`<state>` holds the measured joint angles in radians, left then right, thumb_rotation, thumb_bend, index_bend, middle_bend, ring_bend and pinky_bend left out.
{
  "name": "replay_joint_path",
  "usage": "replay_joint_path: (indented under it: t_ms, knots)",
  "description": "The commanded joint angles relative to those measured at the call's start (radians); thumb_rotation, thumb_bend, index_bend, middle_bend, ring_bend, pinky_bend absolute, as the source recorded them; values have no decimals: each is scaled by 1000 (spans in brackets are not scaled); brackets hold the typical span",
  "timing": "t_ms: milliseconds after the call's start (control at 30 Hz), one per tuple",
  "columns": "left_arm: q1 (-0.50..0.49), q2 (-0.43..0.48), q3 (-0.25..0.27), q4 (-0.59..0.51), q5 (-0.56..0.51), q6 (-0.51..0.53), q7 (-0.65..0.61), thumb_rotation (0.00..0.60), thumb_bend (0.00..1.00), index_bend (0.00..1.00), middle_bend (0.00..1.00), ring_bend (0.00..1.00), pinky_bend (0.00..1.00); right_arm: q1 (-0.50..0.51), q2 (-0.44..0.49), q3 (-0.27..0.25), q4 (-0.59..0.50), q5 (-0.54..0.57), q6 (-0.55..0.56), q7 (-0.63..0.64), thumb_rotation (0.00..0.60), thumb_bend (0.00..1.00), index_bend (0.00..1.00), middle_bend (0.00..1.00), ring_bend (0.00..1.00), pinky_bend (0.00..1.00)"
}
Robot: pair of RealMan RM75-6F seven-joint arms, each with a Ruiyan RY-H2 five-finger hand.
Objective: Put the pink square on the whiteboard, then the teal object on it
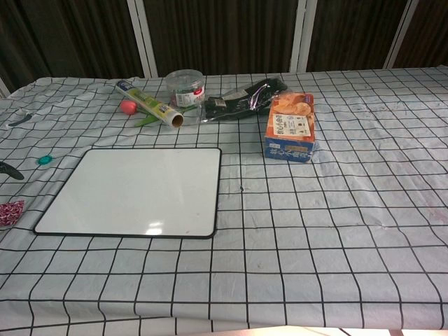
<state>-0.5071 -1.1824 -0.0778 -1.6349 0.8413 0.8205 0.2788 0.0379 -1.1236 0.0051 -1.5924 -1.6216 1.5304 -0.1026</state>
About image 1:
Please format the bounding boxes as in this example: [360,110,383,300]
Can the dark brown curtain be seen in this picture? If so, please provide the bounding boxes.
[0,0,448,92]

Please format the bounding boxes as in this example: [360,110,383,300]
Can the pink patterned cloth square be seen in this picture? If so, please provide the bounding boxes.
[0,199,27,228]

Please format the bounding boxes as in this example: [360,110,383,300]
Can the orange blue carton box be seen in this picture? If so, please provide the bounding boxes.
[263,92,316,165]

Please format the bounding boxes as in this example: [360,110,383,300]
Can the cling film roll box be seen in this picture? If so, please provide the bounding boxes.
[115,80,185,129]

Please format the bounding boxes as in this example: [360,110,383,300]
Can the bagged black gloves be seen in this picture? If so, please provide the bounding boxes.
[199,78,291,124]

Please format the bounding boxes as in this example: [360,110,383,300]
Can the black grid white tablecloth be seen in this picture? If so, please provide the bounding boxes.
[0,66,448,333]

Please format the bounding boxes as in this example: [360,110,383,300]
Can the white board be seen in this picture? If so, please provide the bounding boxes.
[33,147,223,240]

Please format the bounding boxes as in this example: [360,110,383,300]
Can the small black white tool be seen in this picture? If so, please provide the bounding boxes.
[7,108,33,127]

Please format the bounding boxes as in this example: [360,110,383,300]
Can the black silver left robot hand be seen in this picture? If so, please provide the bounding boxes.
[0,161,25,181]

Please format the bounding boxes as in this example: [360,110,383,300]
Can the clear plastic jar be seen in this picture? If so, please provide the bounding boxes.
[164,69,206,108]

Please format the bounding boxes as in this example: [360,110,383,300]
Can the pink artificial tulip flower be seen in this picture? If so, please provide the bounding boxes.
[120,99,197,128]

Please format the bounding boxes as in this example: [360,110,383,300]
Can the pale wooden board edge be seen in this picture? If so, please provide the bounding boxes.
[180,325,448,336]

